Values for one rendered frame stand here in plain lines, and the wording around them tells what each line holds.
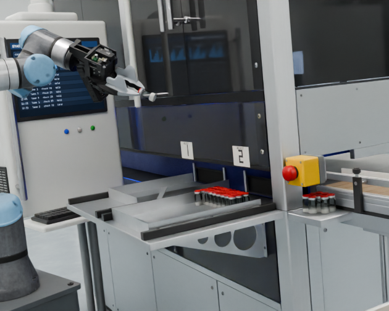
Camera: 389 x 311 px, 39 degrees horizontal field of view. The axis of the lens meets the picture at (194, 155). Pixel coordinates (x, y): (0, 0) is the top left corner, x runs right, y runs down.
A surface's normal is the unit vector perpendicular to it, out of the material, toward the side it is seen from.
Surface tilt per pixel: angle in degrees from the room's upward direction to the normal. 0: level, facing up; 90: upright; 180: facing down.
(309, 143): 90
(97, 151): 90
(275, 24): 90
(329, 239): 90
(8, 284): 73
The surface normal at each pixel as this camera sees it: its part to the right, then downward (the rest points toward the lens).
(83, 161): 0.65, 0.04
